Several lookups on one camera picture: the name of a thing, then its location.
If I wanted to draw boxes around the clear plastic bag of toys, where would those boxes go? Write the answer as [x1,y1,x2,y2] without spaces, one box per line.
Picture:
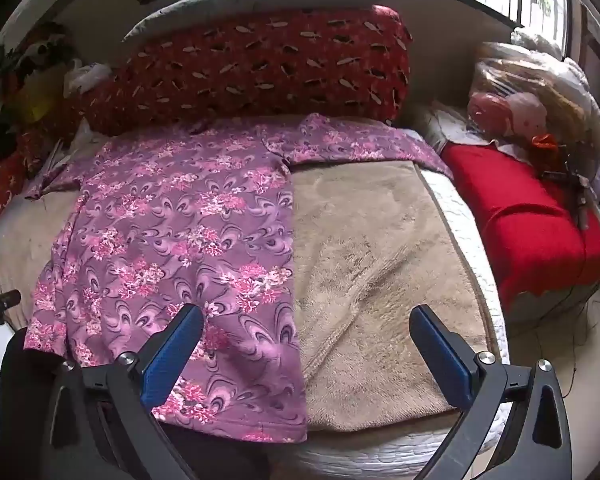
[467,42,600,156]

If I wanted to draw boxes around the person's dark clothing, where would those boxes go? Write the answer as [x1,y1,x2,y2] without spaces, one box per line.
[0,329,63,463]

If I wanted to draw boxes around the white plastic bag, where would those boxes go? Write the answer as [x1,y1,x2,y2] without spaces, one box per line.
[62,60,113,98]

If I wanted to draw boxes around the purple floral garment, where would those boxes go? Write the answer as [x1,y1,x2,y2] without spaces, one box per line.
[24,112,453,445]

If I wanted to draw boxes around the red fish-print pillow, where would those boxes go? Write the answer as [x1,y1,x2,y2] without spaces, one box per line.
[77,5,413,136]

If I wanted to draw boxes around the yellow cardboard box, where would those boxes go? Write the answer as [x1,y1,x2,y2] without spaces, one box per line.
[15,77,66,121]

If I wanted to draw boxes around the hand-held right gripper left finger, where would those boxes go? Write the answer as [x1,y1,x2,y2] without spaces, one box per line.
[42,304,205,480]

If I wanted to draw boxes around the dark floral cloth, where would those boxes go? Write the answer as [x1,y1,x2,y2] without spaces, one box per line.
[0,22,76,81]

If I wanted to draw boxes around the white quilted mattress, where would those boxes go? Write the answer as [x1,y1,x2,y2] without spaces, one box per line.
[295,160,512,480]

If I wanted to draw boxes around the beige fleece blanket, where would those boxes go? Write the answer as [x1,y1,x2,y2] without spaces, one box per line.
[0,160,496,433]

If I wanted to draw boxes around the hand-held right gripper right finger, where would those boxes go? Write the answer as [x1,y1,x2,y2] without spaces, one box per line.
[409,304,573,480]

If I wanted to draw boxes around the metal rods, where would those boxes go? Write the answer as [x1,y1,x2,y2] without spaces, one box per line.
[542,165,600,236]

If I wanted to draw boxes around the plain red cloth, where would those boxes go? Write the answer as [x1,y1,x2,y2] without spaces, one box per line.
[440,142,600,311]

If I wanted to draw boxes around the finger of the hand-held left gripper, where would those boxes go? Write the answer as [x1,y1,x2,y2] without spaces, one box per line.
[0,290,22,328]

